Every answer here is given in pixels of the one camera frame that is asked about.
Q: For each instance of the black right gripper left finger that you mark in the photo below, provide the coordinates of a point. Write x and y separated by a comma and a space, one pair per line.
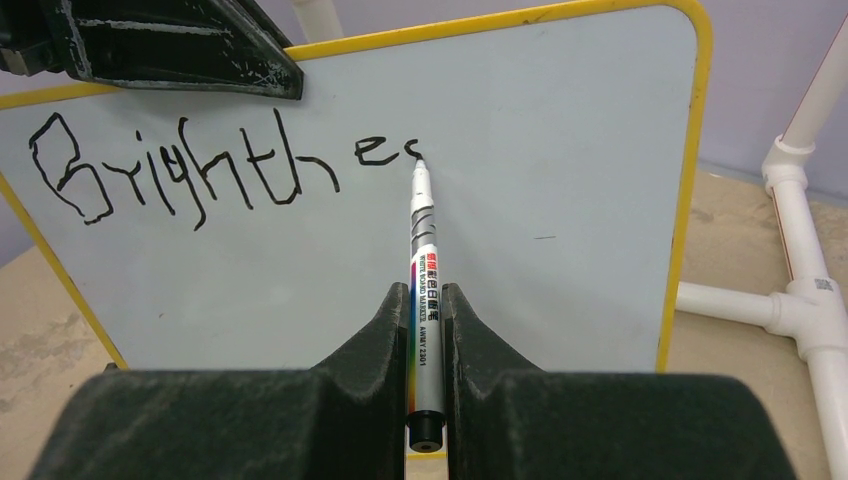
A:
343, 418

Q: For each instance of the white whiteboard marker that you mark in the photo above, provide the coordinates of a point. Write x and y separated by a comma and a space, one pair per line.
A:
425, 416

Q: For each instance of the yellow framed whiteboard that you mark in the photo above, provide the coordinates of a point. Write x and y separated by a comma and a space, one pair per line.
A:
201, 230

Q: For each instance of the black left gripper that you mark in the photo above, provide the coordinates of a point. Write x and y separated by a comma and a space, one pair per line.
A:
198, 45

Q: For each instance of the white PVC pipe frame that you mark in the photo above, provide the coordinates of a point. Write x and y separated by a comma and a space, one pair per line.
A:
812, 310

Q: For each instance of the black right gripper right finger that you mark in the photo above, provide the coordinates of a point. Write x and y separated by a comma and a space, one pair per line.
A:
509, 419

